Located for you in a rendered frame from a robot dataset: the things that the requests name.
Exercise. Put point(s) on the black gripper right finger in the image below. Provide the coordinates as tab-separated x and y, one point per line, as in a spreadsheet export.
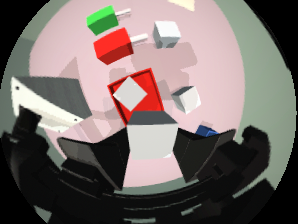
193	151

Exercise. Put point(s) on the red tray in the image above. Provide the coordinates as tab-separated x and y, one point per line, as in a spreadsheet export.
151	102

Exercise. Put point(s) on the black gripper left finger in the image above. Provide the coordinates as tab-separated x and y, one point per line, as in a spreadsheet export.
110	155

